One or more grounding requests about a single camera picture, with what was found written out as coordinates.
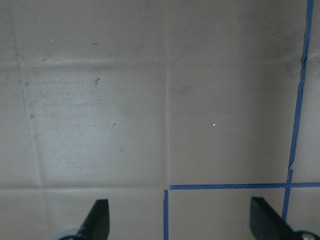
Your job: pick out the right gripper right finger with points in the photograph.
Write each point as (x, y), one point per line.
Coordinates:
(266, 224)

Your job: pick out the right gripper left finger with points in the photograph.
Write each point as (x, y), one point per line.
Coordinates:
(96, 225)

